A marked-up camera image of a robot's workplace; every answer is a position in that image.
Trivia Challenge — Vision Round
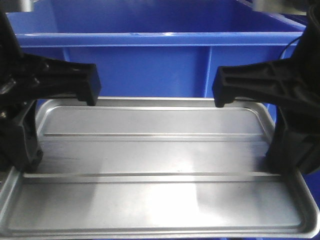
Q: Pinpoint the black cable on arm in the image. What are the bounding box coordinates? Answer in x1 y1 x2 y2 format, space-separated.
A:
279 4 316 60

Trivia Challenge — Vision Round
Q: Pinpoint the image-left gripper finger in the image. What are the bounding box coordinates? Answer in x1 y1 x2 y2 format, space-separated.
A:
0 100 43 173

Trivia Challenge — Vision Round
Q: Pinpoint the silver metal tray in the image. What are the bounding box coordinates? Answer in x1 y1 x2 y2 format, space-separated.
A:
0 97 320 240

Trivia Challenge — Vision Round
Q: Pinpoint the large blue target crate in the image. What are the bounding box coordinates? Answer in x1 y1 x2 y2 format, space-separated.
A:
6 0 311 121

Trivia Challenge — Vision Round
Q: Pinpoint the image-right gripper finger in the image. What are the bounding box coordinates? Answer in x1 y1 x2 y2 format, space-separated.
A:
265 107 320 174

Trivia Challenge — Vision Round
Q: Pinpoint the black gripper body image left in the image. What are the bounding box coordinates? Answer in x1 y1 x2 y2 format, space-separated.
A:
0 11 102 106

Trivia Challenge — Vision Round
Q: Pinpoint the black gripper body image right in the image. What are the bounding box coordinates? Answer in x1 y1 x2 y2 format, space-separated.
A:
212 4 320 130

